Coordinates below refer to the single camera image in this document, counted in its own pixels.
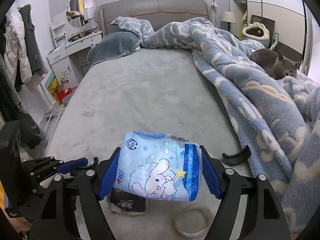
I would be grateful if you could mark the grey bed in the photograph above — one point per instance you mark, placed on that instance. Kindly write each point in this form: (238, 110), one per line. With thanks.
(140, 100)

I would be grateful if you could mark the beige bedside lamp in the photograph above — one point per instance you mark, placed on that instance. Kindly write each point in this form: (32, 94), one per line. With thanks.
(228, 17)

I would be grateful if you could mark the grey cat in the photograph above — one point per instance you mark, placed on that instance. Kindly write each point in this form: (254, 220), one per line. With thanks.
(272, 62)

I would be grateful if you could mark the black printed wrapper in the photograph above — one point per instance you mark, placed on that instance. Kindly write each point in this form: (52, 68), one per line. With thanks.
(127, 201)

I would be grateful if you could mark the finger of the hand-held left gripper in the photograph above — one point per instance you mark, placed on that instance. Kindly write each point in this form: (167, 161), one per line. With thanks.
(72, 166)
(95, 162)

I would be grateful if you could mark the silver table lamp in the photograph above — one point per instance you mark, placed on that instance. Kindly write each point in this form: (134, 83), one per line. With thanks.
(88, 13)

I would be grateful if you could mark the black curved clip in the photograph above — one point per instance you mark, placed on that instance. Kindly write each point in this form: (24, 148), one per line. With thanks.
(235, 158)

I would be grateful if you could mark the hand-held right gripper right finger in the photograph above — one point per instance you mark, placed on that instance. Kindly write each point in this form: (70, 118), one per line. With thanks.
(210, 177)

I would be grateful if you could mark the white padded jacket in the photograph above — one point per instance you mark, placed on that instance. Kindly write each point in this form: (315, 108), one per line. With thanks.
(17, 50)

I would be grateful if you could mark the black chair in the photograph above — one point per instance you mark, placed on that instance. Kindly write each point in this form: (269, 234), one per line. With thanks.
(265, 21)

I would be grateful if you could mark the black long garment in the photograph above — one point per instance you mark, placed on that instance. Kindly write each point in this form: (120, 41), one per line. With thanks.
(15, 105)

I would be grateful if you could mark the red box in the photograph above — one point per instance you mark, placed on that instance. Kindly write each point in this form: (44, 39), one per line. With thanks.
(63, 95)

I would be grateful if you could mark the cream and green cat bed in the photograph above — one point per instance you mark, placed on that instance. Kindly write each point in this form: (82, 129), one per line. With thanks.
(265, 38)

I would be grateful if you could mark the blue cloud-print blanket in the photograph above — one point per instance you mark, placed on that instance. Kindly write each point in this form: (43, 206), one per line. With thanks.
(250, 100)

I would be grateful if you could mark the white clothes rack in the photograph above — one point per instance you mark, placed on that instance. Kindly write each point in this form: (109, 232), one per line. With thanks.
(53, 115)

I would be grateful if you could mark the grey-blue pillow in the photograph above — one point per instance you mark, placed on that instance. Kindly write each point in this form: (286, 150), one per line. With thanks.
(112, 47)

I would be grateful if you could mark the yellow painting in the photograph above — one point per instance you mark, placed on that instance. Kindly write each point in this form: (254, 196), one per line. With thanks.
(53, 87)

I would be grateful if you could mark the person's left hand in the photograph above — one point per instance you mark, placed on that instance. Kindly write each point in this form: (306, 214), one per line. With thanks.
(20, 224)

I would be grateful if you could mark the white dressing table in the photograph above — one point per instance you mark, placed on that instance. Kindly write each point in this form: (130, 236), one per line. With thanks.
(62, 55)

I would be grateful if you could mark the white and black wardrobe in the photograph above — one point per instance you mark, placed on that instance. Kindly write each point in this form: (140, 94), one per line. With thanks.
(275, 17)

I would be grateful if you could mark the brown cardboard tape core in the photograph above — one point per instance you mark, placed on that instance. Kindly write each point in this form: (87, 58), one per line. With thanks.
(180, 227)

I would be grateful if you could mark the blue tissue packet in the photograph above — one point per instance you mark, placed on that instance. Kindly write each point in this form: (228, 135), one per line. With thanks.
(155, 170)

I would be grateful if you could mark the round mirror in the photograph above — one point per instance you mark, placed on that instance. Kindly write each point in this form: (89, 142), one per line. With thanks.
(82, 5)

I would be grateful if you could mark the dark grey knit vest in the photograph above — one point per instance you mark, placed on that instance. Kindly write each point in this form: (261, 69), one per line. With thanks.
(31, 42)

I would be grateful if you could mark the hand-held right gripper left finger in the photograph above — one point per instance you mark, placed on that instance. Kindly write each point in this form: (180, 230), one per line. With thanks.
(108, 177)

